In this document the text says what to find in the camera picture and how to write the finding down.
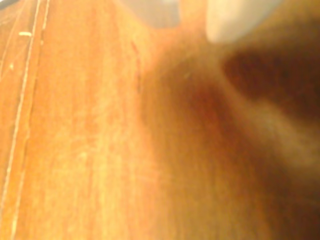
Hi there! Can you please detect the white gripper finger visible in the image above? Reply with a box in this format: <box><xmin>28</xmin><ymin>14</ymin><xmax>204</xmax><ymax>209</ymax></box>
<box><xmin>204</xmin><ymin>0</ymin><xmax>285</xmax><ymax>44</ymax></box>
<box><xmin>129</xmin><ymin>0</ymin><xmax>182</xmax><ymax>29</ymax></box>

